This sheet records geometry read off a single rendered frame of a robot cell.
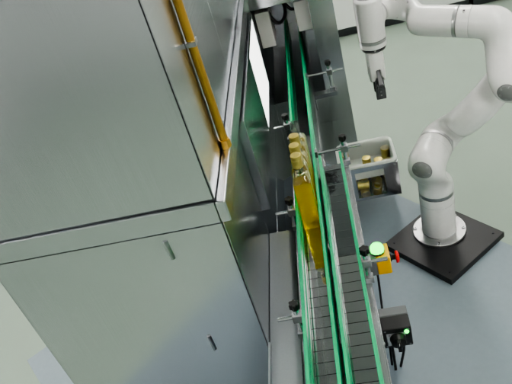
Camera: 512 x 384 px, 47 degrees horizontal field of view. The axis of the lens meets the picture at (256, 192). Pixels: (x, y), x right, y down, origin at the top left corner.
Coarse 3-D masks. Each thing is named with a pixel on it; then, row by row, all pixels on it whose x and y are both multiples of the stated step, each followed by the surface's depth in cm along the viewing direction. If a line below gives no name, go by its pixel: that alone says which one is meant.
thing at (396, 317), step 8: (384, 312) 166; (392, 312) 165; (400, 312) 164; (384, 320) 163; (392, 320) 163; (400, 320) 162; (408, 320) 161; (384, 328) 161; (392, 328) 161; (400, 328) 160; (408, 328) 160; (384, 336) 162; (408, 336) 162; (408, 344) 164
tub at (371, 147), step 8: (384, 136) 234; (352, 144) 236; (360, 144) 235; (368, 144) 235; (376, 144) 235; (384, 144) 235; (392, 144) 228; (336, 152) 233; (352, 152) 237; (360, 152) 237; (368, 152) 237; (376, 152) 237; (392, 152) 224; (352, 160) 239; (360, 160) 237; (384, 160) 221; (392, 160) 221; (352, 168) 223
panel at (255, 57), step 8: (256, 40) 247; (256, 48) 242; (256, 56) 236; (256, 64) 231; (256, 72) 226; (264, 72) 255; (256, 80) 222; (264, 80) 250; (264, 88) 244; (264, 96) 239; (264, 104) 233; (264, 112) 228
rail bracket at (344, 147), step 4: (340, 136) 210; (344, 136) 210; (340, 140) 211; (344, 140) 212; (340, 144) 214; (344, 144) 212; (356, 144) 213; (336, 148) 214; (340, 148) 214; (344, 148) 213; (348, 148) 213; (316, 152) 214; (320, 152) 215; (324, 152) 215; (344, 152) 214; (316, 156) 215; (344, 156) 216; (344, 160) 216; (348, 160) 216; (344, 164) 217; (348, 164) 217
